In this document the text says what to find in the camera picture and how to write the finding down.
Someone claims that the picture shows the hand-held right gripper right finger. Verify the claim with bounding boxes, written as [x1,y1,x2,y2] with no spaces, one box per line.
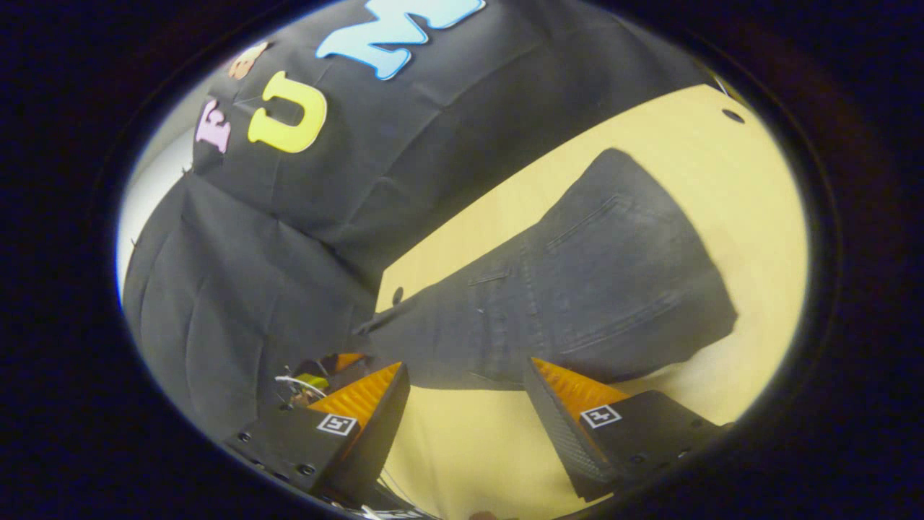
[523,356,733,503]

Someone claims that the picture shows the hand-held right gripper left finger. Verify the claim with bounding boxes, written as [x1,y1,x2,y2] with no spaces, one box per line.
[224,361,412,506]

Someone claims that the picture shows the black backdrop cloth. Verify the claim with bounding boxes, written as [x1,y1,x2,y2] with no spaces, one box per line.
[121,0,723,441]

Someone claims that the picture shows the dark grey jeans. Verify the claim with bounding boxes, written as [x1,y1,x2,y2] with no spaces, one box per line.
[354,148,738,392]

